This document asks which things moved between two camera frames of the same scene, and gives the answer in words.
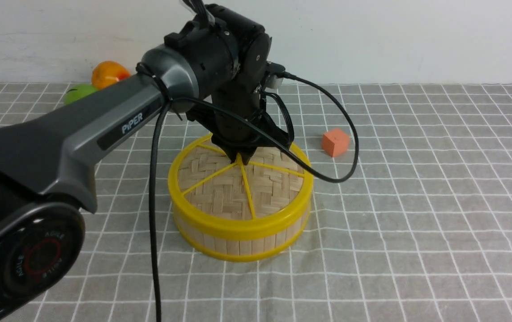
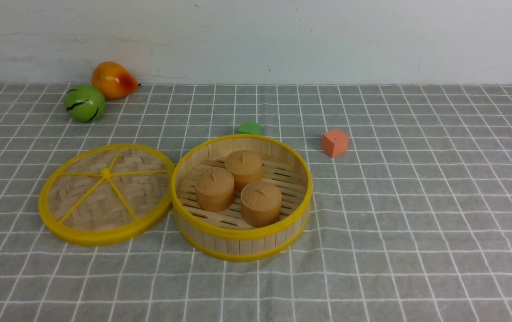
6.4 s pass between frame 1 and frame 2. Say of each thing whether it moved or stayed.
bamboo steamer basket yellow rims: stayed
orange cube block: stayed
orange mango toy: stayed
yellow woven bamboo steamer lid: moved
